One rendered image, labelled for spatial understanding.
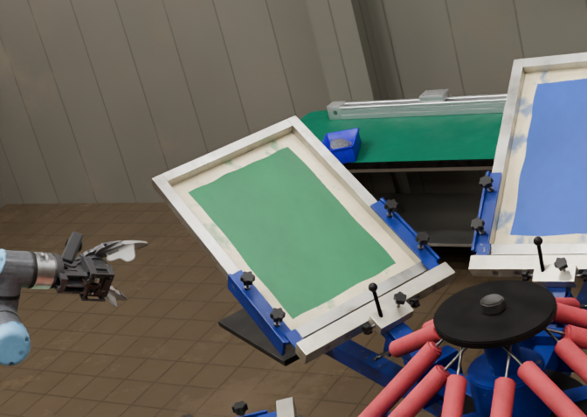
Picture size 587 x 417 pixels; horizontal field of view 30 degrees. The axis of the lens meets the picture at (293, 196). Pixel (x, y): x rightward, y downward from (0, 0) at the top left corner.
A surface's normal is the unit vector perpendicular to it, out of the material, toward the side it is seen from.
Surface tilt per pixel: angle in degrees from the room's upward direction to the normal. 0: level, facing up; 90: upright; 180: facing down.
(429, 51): 90
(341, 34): 90
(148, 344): 0
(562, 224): 32
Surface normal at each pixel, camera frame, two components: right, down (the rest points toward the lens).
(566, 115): -0.44, -0.54
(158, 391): -0.25, -0.90
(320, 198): 0.07, -0.66
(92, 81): -0.49, 0.43
